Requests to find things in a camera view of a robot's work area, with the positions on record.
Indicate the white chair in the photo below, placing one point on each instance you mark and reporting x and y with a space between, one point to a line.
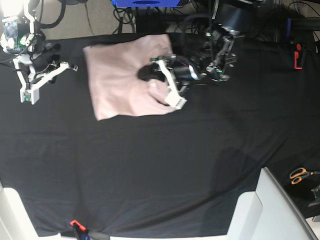
15 223
268 213

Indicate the blue plastic box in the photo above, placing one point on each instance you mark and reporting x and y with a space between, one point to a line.
145 3

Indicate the black device on side table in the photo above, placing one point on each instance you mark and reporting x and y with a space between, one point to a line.
316 193

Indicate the black table cloth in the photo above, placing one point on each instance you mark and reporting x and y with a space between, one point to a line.
177 175

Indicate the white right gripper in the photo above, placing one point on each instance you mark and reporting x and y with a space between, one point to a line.
33 74

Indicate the white chair right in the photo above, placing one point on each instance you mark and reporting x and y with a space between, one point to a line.
268 213

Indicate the white chair left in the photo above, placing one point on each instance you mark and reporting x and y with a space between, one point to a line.
15 223

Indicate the pink T-shirt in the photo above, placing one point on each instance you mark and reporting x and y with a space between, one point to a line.
114 86

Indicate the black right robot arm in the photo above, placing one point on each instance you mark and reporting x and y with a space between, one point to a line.
22 29

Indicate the orange handled scissors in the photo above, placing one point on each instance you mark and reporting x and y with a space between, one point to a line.
300 174

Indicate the red black clamp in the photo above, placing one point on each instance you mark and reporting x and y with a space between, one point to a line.
299 56

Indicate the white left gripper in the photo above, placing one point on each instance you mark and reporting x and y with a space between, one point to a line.
176 71

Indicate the orange blue bottom clamp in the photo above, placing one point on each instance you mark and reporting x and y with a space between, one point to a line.
82 233

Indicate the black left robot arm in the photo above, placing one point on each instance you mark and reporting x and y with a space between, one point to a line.
208 61

